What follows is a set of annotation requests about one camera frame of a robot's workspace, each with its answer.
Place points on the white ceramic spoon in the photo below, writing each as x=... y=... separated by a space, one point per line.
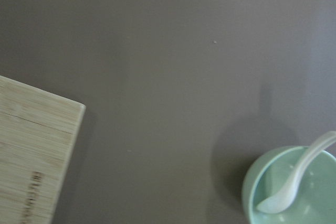
x=285 y=196

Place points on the light green bowl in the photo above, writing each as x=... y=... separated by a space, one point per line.
x=312 y=192

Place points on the bamboo cutting board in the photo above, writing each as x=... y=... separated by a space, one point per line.
x=38 y=134

